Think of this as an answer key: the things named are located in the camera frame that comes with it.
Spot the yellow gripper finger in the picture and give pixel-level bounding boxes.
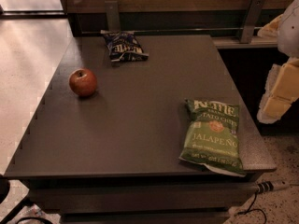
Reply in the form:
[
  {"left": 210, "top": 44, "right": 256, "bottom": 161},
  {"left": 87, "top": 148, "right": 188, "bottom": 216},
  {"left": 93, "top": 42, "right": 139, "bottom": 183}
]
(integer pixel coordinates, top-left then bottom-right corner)
[
  {"left": 271, "top": 59, "right": 299, "bottom": 117},
  {"left": 257, "top": 15, "right": 282, "bottom": 37}
]

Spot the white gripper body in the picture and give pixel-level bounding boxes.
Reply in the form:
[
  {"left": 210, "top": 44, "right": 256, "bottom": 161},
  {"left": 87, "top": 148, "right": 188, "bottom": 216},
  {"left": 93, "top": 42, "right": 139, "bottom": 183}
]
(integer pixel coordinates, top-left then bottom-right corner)
[{"left": 257, "top": 64, "right": 282, "bottom": 124}]

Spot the green jalapeno chip bag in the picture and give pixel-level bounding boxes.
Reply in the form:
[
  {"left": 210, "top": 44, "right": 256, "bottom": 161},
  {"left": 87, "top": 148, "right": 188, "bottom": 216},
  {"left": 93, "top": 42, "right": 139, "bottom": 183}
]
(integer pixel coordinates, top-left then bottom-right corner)
[{"left": 179, "top": 100, "right": 246, "bottom": 177}]

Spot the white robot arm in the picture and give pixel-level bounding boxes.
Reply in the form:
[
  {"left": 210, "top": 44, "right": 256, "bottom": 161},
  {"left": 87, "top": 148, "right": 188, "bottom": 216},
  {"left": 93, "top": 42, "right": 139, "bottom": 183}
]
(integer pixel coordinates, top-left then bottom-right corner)
[{"left": 257, "top": 0, "right": 299, "bottom": 124}]

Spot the blue chip bag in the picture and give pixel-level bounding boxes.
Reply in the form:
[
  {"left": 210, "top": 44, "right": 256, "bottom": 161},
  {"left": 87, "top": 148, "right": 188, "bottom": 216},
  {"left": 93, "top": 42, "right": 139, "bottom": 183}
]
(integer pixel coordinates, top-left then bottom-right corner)
[{"left": 101, "top": 30, "right": 149, "bottom": 62}]

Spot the dark wooden table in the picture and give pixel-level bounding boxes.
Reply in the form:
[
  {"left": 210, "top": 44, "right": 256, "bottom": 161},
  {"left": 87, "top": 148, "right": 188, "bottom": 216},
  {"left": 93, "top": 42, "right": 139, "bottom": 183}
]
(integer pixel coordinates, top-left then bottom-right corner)
[{"left": 5, "top": 35, "right": 276, "bottom": 224}]

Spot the red apple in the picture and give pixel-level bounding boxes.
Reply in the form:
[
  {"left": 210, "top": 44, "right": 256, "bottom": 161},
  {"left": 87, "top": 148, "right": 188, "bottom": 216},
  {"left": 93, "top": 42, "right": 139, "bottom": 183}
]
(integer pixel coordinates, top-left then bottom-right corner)
[{"left": 68, "top": 68, "right": 97, "bottom": 97}]

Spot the black chair base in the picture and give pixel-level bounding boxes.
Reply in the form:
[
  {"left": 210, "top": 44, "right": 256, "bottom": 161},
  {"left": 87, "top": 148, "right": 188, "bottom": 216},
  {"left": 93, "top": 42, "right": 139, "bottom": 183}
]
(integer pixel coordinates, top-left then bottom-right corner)
[{"left": 0, "top": 175, "right": 57, "bottom": 224}]

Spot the right metal bracket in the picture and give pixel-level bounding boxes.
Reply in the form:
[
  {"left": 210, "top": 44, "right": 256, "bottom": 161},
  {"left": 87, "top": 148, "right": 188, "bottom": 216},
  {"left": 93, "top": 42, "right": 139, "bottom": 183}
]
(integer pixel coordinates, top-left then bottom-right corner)
[{"left": 239, "top": 0, "right": 265, "bottom": 44}]

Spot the metal bracket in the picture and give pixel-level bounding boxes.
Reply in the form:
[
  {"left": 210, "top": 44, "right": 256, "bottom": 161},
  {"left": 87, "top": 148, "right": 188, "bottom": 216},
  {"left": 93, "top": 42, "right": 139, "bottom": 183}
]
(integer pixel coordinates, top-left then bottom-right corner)
[
  {"left": 239, "top": 0, "right": 265, "bottom": 44},
  {"left": 105, "top": 1, "right": 121, "bottom": 31}
]

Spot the black and white cable plug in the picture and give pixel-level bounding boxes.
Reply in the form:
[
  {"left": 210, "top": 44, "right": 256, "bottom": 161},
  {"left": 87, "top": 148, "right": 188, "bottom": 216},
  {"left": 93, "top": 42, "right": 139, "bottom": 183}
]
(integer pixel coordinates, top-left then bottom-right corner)
[{"left": 257, "top": 180, "right": 290, "bottom": 194}]

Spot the black cable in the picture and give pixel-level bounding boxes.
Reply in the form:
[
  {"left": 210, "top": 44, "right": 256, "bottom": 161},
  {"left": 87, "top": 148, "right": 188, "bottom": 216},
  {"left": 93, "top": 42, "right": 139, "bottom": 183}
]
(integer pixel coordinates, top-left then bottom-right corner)
[{"left": 236, "top": 192, "right": 268, "bottom": 224}]

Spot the left metal bracket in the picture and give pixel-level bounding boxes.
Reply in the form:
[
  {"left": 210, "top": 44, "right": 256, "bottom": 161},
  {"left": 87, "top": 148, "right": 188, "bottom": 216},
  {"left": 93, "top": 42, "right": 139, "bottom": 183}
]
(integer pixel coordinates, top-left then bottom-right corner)
[{"left": 105, "top": 1, "right": 121, "bottom": 31}]

